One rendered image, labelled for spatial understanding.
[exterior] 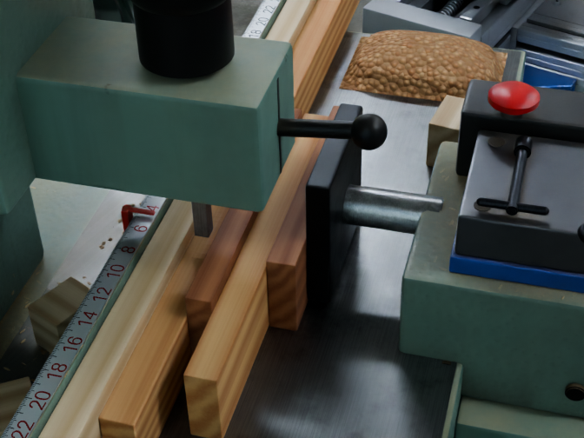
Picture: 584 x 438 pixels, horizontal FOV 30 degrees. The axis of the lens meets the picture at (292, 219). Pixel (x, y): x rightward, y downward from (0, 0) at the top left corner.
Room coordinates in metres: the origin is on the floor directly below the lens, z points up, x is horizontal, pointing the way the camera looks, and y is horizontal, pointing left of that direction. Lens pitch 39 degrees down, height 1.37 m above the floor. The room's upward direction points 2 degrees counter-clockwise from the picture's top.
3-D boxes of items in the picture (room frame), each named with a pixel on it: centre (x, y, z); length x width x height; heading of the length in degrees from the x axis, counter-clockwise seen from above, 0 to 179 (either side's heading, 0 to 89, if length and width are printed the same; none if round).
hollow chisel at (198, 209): (0.51, 0.05, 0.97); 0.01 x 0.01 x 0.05; 74
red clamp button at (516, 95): (0.54, -0.13, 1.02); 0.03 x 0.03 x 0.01
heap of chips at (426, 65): (0.77, -0.11, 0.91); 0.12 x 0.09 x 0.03; 74
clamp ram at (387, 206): (0.53, -0.06, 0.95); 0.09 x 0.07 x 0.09; 164
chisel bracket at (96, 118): (0.52, 0.07, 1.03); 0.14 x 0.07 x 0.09; 74
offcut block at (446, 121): (0.65, -0.13, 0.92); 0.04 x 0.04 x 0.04; 65
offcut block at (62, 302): (0.57, 0.17, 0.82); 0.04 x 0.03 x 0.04; 139
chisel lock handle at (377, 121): (0.49, -0.02, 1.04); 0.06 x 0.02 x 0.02; 74
